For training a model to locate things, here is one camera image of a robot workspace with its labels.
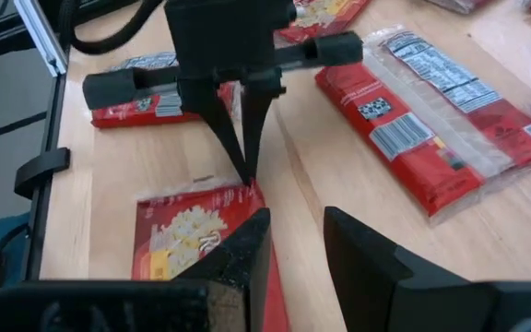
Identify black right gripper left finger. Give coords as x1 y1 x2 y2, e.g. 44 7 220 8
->
172 207 273 332

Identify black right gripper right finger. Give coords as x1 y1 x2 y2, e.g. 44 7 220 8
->
323 206 500 332

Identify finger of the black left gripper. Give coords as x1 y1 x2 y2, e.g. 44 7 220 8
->
240 78 287 184
176 80 254 186

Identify silver aluminium bar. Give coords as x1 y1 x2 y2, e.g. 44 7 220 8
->
14 0 69 77

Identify black sleeved cable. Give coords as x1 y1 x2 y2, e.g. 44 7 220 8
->
57 0 165 55

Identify black frame clamp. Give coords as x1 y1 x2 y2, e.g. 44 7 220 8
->
13 146 72 200

